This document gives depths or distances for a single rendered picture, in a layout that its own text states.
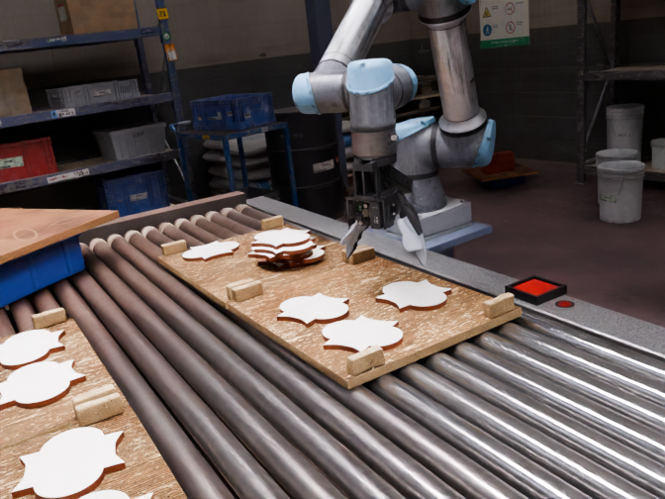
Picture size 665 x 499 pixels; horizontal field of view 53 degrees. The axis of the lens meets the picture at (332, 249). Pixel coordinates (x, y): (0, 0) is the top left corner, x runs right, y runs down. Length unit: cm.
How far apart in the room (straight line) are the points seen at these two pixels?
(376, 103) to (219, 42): 556
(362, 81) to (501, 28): 601
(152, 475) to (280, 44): 629
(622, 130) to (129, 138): 389
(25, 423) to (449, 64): 111
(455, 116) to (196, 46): 502
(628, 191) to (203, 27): 394
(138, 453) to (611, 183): 421
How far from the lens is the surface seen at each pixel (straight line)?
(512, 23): 698
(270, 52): 688
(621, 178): 478
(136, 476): 85
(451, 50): 156
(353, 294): 124
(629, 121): 583
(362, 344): 103
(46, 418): 104
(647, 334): 113
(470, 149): 168
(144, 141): 564
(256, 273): 142
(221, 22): 665
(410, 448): 86
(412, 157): 172
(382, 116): 110
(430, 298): 117
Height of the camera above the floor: 139
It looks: 18 degrees down
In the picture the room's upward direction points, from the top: 7 degrees counter-clockwise
